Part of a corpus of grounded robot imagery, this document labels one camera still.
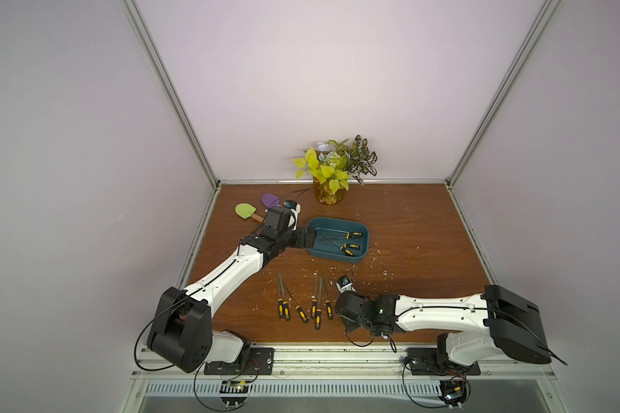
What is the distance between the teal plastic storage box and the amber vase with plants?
142mm

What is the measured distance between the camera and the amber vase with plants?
951 millimetres

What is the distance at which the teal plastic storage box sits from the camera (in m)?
0.97
